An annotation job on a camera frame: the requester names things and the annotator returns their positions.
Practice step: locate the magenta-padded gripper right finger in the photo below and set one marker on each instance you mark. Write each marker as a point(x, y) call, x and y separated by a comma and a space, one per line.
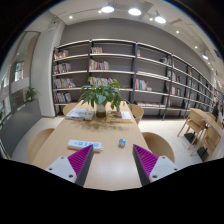
point(161, 166)

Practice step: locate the grey bookshelf unit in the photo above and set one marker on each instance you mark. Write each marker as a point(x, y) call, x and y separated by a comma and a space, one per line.
point(153, 66)

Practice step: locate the ceiling lights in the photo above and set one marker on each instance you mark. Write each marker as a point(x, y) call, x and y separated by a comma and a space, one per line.
point(134, 11)

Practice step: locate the leafy plant in white pot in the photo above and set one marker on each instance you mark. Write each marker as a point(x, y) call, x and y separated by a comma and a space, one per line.
point(101, 95)

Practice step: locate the white power strip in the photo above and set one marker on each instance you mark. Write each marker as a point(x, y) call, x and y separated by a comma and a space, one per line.
point(83, 145)

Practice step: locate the yellow book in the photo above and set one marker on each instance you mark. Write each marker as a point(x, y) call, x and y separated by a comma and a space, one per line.
point(120, 116)

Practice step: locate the wooden side table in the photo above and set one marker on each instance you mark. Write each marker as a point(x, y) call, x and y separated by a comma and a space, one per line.
point(203, 114)

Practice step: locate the small green potted plant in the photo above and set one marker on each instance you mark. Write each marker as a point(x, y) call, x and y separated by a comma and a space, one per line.
point(30, 93)

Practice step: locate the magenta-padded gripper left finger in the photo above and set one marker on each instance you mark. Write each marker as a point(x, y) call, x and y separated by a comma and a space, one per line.
point(63, 166)

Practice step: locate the white book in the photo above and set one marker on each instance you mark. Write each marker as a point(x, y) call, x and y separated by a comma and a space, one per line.
point(80, 114)

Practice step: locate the open-framed wooden chair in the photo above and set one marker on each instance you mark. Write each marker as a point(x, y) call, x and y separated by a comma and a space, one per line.
point(193, 121)
point(211, 138)

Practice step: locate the person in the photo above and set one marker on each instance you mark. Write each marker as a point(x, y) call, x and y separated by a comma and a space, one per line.
point(216, 110)

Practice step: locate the white and blue charger block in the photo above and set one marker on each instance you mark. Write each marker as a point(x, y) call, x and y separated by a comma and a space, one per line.
point(122, 143)

